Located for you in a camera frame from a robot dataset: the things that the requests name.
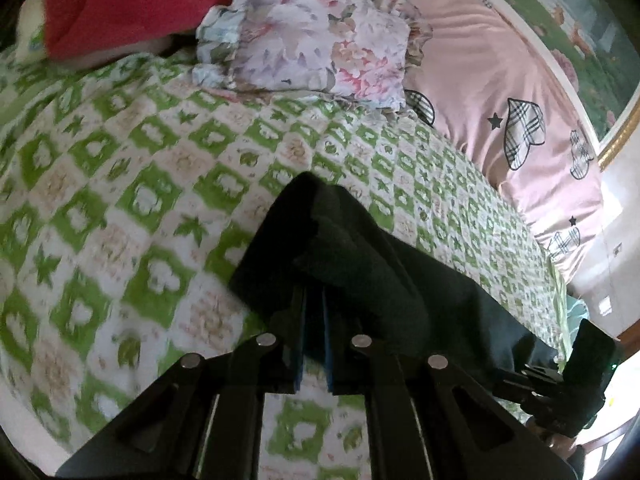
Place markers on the pink heart-print pillow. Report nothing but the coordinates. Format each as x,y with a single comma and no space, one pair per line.
480,70

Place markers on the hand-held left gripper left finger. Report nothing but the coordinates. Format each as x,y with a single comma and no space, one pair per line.
299,350

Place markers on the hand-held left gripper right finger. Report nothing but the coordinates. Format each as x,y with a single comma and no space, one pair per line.
330,355

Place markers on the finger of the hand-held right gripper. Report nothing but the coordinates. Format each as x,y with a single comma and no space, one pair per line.
530,385

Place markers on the green checked bedsheet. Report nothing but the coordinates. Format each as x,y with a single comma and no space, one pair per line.
125,185

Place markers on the floral ruffled pillow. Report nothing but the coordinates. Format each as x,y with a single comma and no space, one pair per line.
310,35

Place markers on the black pants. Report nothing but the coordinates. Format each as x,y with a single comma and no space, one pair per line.
350,240

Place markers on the red fleece blanket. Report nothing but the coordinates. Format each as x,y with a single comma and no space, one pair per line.
140,5

